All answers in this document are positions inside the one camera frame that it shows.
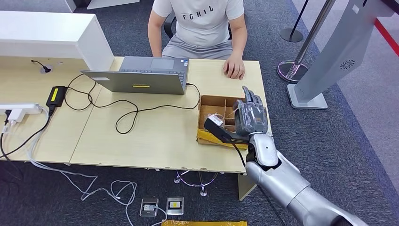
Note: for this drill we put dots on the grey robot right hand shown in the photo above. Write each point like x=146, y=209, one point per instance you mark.
x=251, y=118

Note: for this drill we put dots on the person's left hand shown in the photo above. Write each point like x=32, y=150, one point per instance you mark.
x=233, y=67

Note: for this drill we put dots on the person's left forearm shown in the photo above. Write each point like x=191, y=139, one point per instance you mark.
x=238, y=40

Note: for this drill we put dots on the person's right forearm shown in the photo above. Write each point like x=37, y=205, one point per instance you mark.
x=155, y=40

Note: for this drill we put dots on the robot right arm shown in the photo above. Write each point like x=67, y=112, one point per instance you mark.
x=280, y=181

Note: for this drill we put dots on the person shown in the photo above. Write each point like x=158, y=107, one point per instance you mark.
x=199, y=28

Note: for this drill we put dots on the wooden compartment box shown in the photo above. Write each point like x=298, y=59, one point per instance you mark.
x=215, y=106

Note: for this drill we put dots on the grey laptop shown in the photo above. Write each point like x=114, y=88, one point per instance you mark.
x=137, y=82

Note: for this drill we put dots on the light wooden desk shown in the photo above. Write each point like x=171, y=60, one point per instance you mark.
x=156, y=143

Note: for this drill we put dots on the grey kiosk stand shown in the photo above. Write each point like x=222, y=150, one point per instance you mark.
x=336, y=59

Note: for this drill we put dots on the red barrier belt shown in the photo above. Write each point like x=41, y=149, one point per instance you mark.
x=388, y=37

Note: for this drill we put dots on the black laptop power adapter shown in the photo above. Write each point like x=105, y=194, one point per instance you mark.
x=56, y=96

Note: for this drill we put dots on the white power strip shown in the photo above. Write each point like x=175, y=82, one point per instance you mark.
x=21, y=107

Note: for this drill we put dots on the white plug adapter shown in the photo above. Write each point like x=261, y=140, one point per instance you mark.
x=17, y=116

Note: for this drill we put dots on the black stanchion post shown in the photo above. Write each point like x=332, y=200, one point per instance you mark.
x=291, y=35

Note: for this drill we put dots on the chrome stanchion post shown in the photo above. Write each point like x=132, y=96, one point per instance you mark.
x=307, y=40

